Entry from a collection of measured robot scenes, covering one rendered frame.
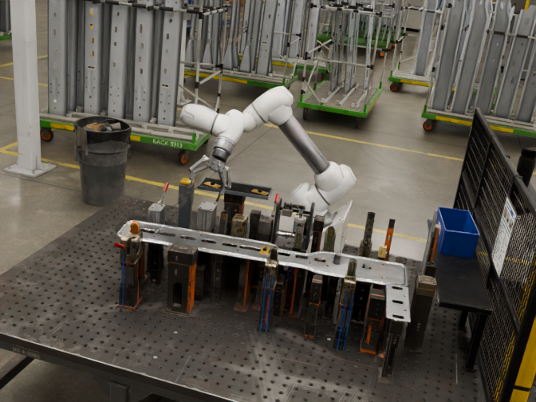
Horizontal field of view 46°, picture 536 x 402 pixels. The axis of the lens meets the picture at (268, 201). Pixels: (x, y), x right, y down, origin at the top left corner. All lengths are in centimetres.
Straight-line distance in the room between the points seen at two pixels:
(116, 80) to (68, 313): 470
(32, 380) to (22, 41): 351
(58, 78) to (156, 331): 493
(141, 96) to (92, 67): 64
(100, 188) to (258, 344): 325
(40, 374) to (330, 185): 193
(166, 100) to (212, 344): 474
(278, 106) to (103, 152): 259
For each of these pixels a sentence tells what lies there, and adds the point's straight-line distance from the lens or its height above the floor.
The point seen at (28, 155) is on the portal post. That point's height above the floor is 18.
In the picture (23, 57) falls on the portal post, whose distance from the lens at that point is 643.
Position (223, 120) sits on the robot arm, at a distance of 288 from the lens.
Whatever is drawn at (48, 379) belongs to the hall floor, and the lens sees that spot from 384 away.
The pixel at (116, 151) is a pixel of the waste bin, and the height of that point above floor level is 54.
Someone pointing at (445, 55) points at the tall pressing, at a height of 109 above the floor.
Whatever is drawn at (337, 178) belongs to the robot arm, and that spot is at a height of 116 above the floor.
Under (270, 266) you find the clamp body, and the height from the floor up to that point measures 104.
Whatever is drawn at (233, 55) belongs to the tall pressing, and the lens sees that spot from 1097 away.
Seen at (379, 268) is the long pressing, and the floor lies 100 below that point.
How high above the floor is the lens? 235
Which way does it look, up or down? 22 degrees down
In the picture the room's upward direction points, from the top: 6 degrees clockwise
